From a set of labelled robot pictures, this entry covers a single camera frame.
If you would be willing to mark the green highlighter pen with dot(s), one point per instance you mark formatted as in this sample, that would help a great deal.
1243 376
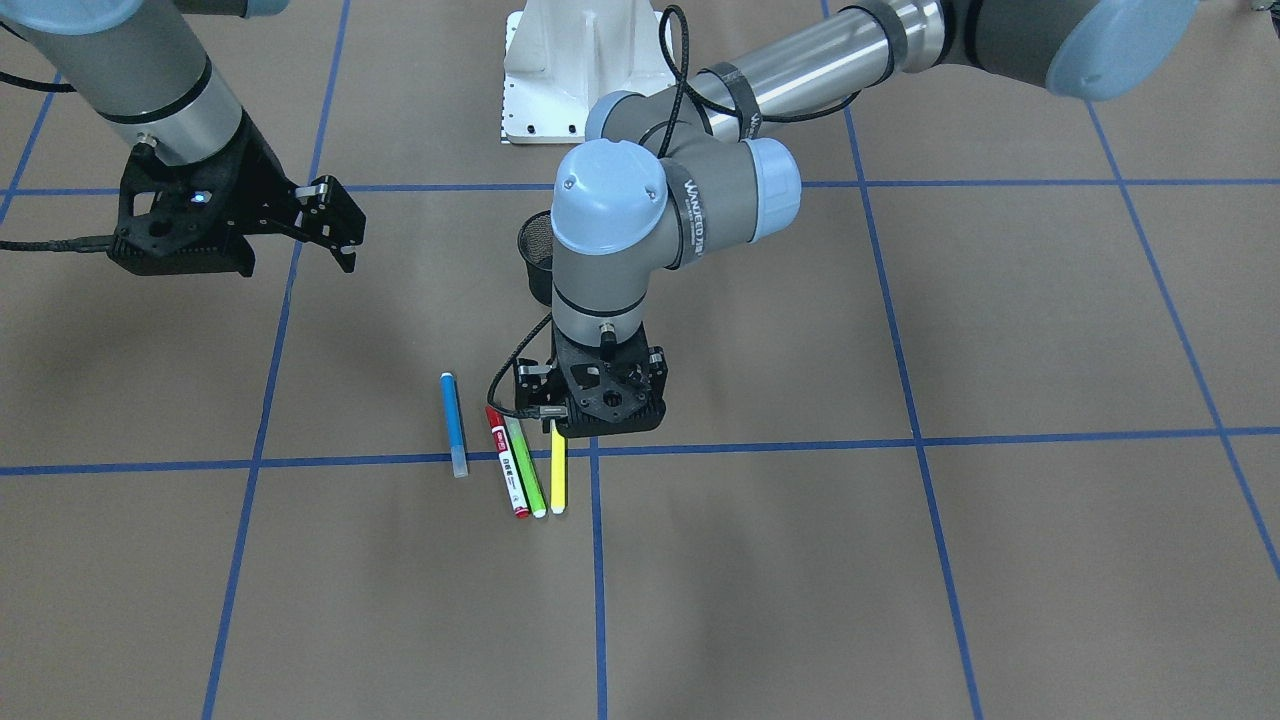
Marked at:
526 468

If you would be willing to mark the black mesh pen cup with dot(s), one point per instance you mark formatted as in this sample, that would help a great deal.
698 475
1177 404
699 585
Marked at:
535 244

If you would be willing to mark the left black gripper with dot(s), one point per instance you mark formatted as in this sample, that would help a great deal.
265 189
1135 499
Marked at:
655 364

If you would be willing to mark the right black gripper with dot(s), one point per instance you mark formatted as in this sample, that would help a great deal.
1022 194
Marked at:
258 182

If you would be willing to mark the red marker pen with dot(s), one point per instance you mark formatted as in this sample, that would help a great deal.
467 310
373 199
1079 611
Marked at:
506 458

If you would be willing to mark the blue highlighter pen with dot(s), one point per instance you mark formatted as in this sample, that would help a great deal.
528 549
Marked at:
454 424

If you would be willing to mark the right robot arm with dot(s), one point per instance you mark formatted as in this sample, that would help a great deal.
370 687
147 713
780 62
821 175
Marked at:
140 66

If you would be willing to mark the yellow highlighter pen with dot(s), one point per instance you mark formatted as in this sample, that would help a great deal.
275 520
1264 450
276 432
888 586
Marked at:
558 469

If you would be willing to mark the brown table mat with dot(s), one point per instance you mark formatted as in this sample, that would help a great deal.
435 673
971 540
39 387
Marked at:
989 431

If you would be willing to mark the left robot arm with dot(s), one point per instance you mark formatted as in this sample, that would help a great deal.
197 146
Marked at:
662 180

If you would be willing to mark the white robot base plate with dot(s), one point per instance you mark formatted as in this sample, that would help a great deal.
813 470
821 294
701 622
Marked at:
562 56

